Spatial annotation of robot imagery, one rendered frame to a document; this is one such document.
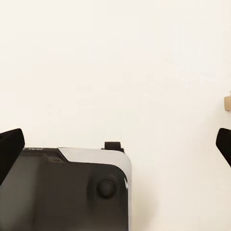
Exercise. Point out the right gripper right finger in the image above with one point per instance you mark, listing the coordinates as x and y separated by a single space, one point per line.
223 144

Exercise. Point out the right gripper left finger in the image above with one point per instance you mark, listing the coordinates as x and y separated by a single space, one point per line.
12 143

